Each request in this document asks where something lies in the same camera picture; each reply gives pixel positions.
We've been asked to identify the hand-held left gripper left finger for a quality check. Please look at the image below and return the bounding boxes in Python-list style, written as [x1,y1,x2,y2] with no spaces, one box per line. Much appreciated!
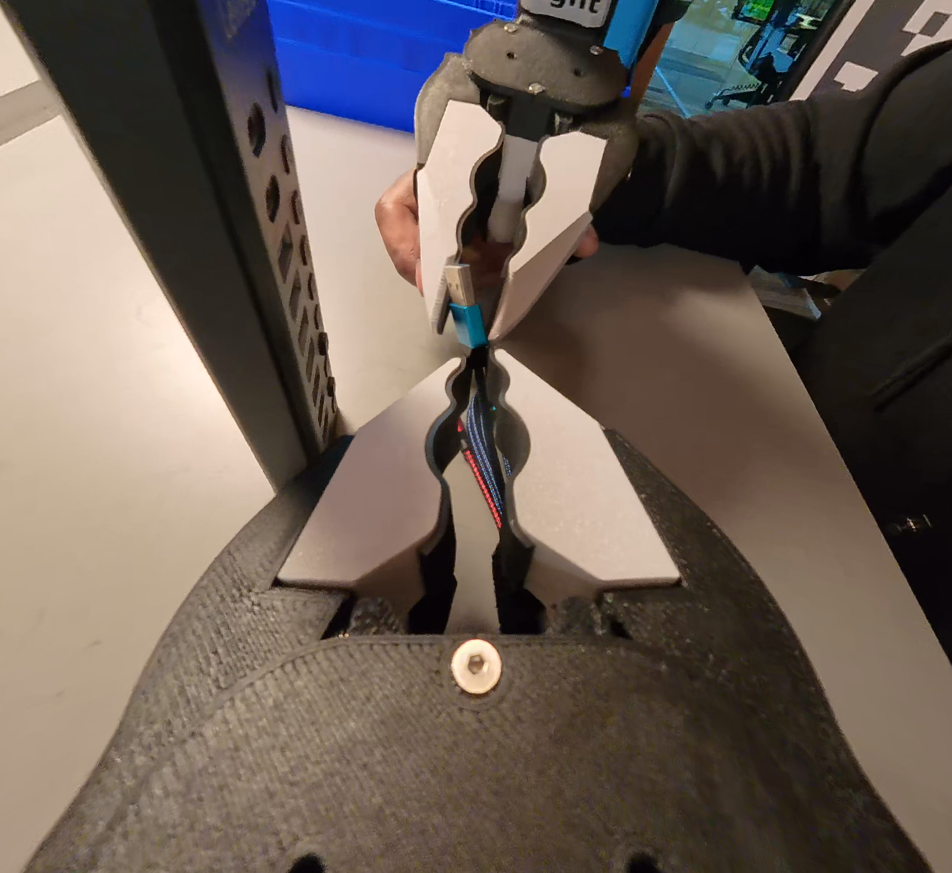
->
[275,357,470,630]

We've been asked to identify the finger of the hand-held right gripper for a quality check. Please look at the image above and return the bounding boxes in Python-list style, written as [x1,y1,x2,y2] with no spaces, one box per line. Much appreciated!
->
[414,98,507,336]
[489,136,605,341]

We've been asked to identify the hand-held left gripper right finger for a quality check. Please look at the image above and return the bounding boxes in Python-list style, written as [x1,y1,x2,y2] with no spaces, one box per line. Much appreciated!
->
[489,348,682,608]

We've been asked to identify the red braided usb cable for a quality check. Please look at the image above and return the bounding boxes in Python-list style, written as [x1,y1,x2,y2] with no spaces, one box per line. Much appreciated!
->
[455,419,508,533]

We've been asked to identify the blue braided usb cable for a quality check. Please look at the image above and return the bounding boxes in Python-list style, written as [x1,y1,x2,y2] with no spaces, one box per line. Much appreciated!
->
[445,263,516,526]

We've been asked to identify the blue plastic bin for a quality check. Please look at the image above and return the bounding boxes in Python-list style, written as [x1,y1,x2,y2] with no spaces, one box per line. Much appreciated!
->
[260,0,523,135]

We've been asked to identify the black usb hub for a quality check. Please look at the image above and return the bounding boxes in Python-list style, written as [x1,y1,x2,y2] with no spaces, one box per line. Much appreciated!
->
[0,0,351,495]

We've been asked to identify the person's right forearm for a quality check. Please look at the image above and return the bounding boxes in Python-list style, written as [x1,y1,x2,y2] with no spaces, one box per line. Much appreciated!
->
[595,43,952,277]

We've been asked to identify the person's right hand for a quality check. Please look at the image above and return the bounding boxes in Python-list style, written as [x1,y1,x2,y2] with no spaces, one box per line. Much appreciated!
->
[375,170,600,297]

